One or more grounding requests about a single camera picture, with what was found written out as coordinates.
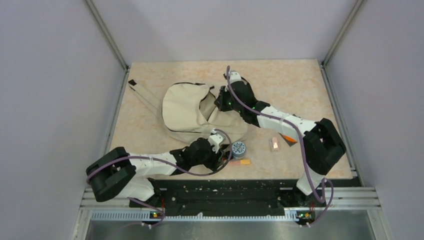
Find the cream canvas backpack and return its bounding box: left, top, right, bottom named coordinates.
left=128, top=79, right=248, bottom=144

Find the orange pink highlighter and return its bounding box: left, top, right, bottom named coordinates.
left=228, top=159, right=252, bottom=166

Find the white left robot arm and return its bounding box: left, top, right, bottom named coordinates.
left=85, top=133, right=231, bottom=207

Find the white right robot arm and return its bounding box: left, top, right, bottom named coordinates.
left=215, top=80, right=347, bottom=206

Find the orange curved toy track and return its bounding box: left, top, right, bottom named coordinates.
left=282, top=135, right=298, bottom=143

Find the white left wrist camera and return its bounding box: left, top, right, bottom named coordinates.
left=207, top=128, right=226, bottom=153

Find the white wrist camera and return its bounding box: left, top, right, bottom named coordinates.
left=207, top=128, right=226, bottom=153
left=225, top=70, right=243, bottom=85

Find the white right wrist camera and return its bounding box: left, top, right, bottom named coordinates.
left=225, top=70, right=243, bottom=85

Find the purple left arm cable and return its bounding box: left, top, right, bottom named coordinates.
left=86, top=128, right=233, bottom=229

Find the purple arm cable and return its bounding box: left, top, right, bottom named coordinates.
left=86, top=128, right=233, bottom=229
left=225, top=65, right=335, bottom=229

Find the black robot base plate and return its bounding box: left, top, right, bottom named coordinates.
left=146, top=179, right=324, bottom=217

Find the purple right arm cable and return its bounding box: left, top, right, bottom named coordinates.
left=225, top=65, right=335, bottom=229

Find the aluminium frame rail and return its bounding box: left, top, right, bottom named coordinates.
left=70, top=0, right=130, bottom=240

